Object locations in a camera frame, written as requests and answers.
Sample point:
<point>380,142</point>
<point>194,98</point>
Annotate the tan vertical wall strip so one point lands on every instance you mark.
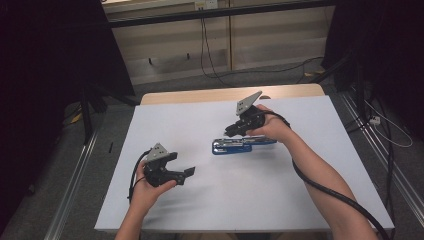
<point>230,40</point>

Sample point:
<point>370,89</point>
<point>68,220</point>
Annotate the metal floor rail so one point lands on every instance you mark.
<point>71,186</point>
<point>383,156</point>

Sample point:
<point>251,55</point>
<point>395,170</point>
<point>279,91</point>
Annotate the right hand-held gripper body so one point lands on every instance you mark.
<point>251,118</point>

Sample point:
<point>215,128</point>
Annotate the black curtain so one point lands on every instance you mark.
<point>40,83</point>
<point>386,50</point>

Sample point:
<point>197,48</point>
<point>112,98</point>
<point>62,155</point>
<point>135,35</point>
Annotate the white table cover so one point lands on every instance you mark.
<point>253,186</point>

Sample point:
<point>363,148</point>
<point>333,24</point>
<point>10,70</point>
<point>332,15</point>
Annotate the black tripod stand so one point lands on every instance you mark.
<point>86,110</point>
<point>358,86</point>

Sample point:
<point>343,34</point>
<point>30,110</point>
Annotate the blue stapler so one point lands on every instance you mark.
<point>231,148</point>

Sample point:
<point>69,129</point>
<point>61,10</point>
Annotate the white power adapter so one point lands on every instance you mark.
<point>375,120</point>

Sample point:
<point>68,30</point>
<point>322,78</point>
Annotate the white wall outlet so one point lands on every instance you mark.
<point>206,4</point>

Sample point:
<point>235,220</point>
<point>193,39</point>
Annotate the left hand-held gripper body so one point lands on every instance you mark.
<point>156,166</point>

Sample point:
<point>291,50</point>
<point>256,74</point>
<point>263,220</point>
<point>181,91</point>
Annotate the small black stick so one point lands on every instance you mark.
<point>110,147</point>

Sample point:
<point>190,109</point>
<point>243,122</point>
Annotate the person's left hand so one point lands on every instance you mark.
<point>146,196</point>

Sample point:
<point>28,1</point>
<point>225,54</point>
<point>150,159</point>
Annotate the person's right hand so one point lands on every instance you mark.
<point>276,128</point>

